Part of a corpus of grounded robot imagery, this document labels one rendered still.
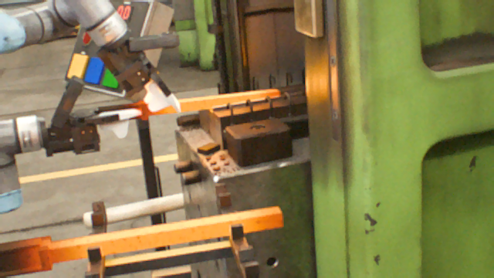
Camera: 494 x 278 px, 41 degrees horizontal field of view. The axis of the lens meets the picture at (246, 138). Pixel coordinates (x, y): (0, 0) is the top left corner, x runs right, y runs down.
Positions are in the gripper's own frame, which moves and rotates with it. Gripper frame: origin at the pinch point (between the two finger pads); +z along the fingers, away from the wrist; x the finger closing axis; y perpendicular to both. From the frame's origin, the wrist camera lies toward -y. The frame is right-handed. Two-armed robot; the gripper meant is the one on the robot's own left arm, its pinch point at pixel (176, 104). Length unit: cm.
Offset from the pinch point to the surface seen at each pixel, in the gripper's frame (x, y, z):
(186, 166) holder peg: 2.4, 6.8, 12.2
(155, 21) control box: -42.2, -10.6, -8.9
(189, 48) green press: -496, -61, 126
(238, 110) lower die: 5.6, -9.8, 7.9
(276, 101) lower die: 3.7, -18.4, 12.7
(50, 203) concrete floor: -211, 80, 71
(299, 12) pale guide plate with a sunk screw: 27.3, -27.0, -8.8
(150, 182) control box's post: -56, 19, 34
